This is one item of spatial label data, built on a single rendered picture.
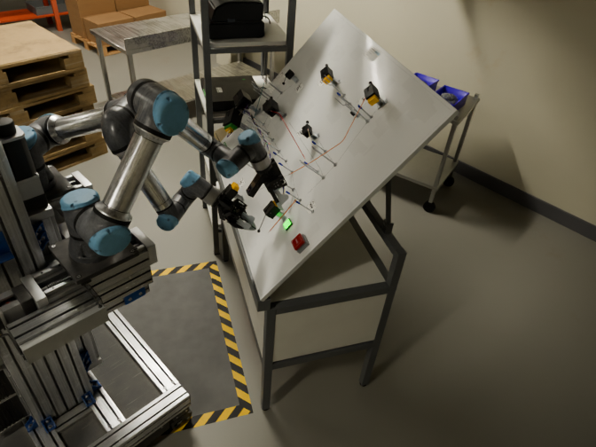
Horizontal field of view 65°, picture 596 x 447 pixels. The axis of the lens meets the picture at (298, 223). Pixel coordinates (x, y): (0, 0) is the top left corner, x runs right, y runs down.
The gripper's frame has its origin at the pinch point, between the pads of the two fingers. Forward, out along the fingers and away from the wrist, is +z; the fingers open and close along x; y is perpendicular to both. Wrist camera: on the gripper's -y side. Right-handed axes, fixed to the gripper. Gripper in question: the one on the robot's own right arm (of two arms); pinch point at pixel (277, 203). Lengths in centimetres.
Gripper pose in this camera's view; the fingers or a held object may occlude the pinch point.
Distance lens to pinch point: 195.6
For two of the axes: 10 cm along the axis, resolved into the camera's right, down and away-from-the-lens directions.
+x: -3.4, -5.7, 7.5
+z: 3.4, 6.6, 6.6
